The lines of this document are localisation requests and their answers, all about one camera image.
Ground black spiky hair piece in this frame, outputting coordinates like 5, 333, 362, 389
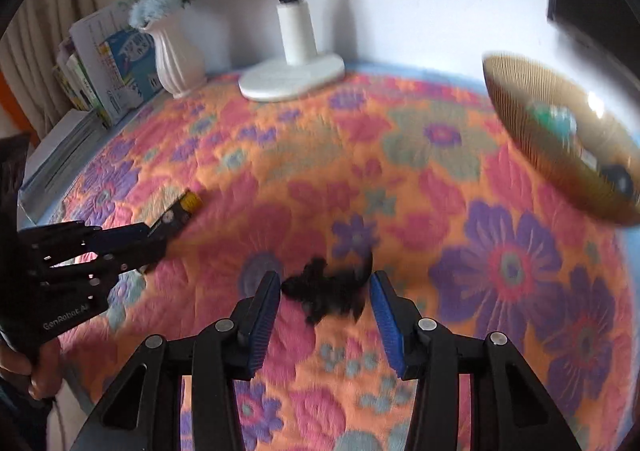
281, 253, 373, 327

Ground black monkey head toy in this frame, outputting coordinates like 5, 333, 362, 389
599, 164, 637, 200

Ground left hand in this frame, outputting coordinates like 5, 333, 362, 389
1, 338, 63, 400

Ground upright books row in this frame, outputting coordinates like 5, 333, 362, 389
58, 2, 163, 126

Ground pink ribbed vase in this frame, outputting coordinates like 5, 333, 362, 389
142, 14, 206, 99

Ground floral orange table cloth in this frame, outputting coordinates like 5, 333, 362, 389
58, 73, 637, 450

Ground beige curtain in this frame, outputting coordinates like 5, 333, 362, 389
0, 0, 101, 142

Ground amber ribbed glass bowl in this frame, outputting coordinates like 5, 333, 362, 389
483, 53, 639, 227

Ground white desk lamp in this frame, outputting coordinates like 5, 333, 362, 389
239, 0, 345, 102

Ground toys inside bowl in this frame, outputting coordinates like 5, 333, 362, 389
527, 101, 598, 170

